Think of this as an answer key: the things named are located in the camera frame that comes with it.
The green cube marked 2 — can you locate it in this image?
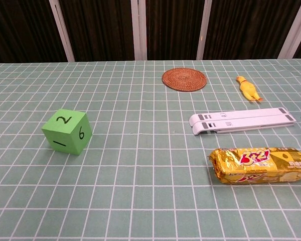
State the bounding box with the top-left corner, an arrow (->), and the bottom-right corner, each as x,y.
41,108 -> 93,156

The green gridded cutting mat table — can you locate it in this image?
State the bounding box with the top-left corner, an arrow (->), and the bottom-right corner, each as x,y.
0,59 -> 301,241

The round brown rattan coaster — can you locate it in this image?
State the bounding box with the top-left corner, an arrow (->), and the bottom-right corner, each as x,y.
162,67 -> 207,92

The white folded laptop stand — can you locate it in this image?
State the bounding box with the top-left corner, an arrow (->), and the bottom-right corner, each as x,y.
189,107 -> 297,138

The dark pleated curtain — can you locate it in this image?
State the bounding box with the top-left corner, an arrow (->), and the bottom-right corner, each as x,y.
0,0 -> 301,65

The yellow rubber chicken toy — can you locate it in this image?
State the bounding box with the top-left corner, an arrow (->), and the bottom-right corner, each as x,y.
235,76 -> 263,102

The golden biscuit pack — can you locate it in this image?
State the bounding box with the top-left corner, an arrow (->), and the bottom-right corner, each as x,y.
207,147 -> 301,185

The white metal frame post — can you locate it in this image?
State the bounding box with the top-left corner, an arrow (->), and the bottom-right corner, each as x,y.
130,0 -> 146,61
197,0 -> 213,60
49,0 -> 76,63
277,0 -> 301,60

